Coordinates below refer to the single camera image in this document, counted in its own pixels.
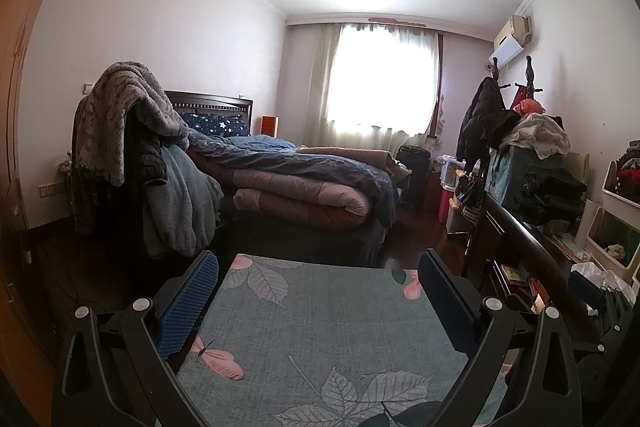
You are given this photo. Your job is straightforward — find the white air conditioner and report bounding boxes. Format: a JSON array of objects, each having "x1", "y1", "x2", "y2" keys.
[{"x1": 489, "y1": 14, "x2": 533, "y2": 68}]

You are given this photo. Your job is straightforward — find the pink plastic bin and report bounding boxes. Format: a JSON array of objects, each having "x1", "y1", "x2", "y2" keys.
[{"x1": 438, "y1": 187, "x2": 453, "y2": 224}]

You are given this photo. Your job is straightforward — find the teal floral tablecloth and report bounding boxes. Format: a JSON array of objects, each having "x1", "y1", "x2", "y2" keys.
[{"x1": 170, "y1": 253, "x2": 506, "y2": 427}]

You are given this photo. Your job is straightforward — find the black jacket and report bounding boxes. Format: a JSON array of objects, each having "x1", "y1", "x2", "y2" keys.
[{"x1": 125, "y1": 117, "x2": 168, "y2": 185}]

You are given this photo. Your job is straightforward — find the red cloth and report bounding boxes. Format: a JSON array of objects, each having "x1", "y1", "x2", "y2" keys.
[{"x1": 512, "y1": 87, "x2": 546, "y2": 115}]

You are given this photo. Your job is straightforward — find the striped bag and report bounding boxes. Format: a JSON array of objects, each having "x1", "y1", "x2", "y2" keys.
[{"x1": 452, "y1": 172, "x2": 483, "y2": 233}]

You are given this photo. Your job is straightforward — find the black hanging coat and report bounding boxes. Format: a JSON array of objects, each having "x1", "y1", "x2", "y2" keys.
[{"x1": 457, "y1": 77, "x2": 521, "y2": 158}]

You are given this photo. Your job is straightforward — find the brown blanket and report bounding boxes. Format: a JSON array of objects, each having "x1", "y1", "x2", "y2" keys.
[{"x1": 297, "y1": 147, "x2": 411, "y2": 178}]

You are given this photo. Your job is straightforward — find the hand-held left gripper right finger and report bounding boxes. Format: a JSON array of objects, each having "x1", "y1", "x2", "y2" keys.
[{"x1": 416, "y1": 249, "x2": 583, "y2": 427}]

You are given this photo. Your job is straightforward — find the white plastic container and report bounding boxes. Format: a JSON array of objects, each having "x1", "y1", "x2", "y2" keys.
[{"x1": 440, "y1": 155, "x2": 466, "y2": 190}]

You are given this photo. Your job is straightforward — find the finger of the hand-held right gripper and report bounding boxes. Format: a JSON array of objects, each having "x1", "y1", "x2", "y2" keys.
[{"x1": 567, "y1": 271, "x2": 603, "y2": 315}]

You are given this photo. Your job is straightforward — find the blue duvet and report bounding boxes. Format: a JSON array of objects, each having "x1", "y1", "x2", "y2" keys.
[{"x1": 185, "y1": 129, "x2": 401, "y2": 228}]

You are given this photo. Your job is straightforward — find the brown wooden wardrobe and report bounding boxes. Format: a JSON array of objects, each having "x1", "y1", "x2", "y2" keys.
[{"x1": 0, "y1": 0, "x2": 96, "y2": 427}]

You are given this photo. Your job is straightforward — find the dark bed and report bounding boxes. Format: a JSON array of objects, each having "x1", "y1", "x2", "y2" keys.
[{"x1": 164, "y1": 90, "x2": 411, "y2": 268}]

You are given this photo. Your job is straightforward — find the grey knitted blanket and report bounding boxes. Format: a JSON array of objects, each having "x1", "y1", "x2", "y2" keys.
[{"x1": 70, "y1": 62, "x2": 190, "y2": 233}]

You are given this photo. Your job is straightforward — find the white sheer curtain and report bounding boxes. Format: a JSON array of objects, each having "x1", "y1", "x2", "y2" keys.
[{"x1": 285, "y1": 21, "x2": 446, "y2": 152}]

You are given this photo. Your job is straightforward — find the dark wooden coat rack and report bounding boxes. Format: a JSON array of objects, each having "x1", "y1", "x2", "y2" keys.
[{"x1": 487, "y1": 56, "x2": 543, "y2": 108}]

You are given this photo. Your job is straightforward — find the dark wooden headboard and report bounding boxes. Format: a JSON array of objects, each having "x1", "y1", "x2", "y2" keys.
[{"x1": 164, "y1": 90, "x2": 254, "y2": 138}]

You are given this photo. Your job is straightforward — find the white plastic bag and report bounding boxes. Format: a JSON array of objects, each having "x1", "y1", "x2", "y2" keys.
[{"x1": 570, "y1": 262, "x2": 638, "y2": 303}]

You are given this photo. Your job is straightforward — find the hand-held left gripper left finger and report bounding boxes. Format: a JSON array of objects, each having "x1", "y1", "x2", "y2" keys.
[{"x1": 52, "y1": 249, "x2": 221, "y2": 427}]

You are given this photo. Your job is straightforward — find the black suitcase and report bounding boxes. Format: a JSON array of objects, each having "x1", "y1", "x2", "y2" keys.
[{"x1": 397, "y1": 145, "x2": 433, "y2": 208}]

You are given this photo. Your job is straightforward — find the dark wooden desk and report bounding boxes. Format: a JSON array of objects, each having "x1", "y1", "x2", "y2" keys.
[{"x1": 462, "y1": 194, "x2": 601, "y2": 343}]

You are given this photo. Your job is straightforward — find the navy star print pillow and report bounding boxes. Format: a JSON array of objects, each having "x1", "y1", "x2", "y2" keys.
[{"x1": 179, "y1": 112, "x2": 251, "y2": 138}]

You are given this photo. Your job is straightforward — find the white storage bin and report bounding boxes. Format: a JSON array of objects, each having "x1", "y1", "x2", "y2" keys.
[
  {"x1": 602, "y1": 159, "x2": 640, "y2": 208},
  {"x1": 582, "y1": 206, "x2": 640, "y2": 268}
]

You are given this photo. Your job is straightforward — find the teal fabric bag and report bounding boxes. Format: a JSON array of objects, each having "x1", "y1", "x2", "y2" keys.
[{"x1": 485, "y1": 147, "x2": 571, "y2": 208}]

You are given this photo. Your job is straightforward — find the folded pink quilt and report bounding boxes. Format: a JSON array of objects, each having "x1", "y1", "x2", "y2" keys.
[{"x1": 232, "y1": 169, "x2": 373, "y2": 228}]

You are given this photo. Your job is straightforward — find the white clothes pile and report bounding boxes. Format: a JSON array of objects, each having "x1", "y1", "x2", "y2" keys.
[{"x1": 502, "y1": 112, "x2": 571, "y2": 160}]

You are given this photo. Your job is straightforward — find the dark clothes pile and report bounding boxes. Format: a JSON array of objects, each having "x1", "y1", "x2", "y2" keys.
[{"x1": 517, "y1": 172, "x2": 588, "y2": 228}]

